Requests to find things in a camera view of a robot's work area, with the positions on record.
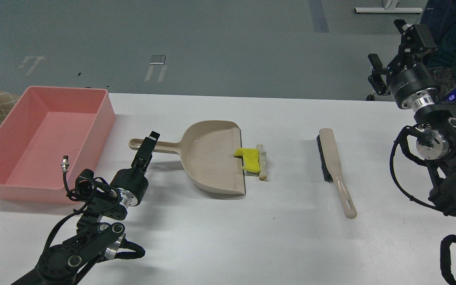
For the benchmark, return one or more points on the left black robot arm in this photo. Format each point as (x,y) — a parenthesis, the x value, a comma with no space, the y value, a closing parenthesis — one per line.
(94,233)

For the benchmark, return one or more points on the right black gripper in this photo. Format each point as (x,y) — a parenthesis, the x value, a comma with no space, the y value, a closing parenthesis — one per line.
(409,81)

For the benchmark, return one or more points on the pink plastic bin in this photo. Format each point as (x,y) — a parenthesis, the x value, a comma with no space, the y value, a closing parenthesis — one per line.
(45,125)

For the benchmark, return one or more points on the beige plastic dustpan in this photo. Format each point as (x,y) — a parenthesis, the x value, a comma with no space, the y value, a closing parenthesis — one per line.
(206,152)

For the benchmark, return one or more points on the white table base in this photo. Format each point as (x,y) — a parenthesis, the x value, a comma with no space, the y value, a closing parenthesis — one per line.
(388,7)

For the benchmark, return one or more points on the yellow sponge piece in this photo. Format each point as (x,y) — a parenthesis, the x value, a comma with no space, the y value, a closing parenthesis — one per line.
(250,157)

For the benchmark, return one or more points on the grey floor socket plate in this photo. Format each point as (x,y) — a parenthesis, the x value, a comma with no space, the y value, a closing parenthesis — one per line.
(158,59)

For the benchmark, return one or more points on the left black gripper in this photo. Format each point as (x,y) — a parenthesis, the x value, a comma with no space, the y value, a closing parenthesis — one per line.
(132,183)

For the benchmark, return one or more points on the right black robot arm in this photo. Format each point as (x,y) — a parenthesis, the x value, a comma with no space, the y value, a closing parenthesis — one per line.
(431,142)

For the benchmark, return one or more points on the beige hand brush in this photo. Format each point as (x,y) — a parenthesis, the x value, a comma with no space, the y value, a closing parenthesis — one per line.
(332,169)

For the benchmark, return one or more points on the seated person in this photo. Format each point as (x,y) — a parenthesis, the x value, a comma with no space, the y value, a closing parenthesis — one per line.
(440,18)

